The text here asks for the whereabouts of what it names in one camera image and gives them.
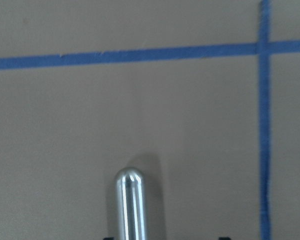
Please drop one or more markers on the steel muddler black tip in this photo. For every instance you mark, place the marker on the steel muddler black tip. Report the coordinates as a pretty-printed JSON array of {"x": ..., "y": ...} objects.
[{"x": 131, "y": 204}]

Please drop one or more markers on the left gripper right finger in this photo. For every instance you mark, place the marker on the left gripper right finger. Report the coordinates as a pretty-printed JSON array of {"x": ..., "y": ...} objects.
[{"x": 224, "y": 238}]

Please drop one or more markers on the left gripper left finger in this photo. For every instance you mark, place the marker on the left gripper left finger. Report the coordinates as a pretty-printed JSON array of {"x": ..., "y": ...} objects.
[{"x": 108, "y": 238}]

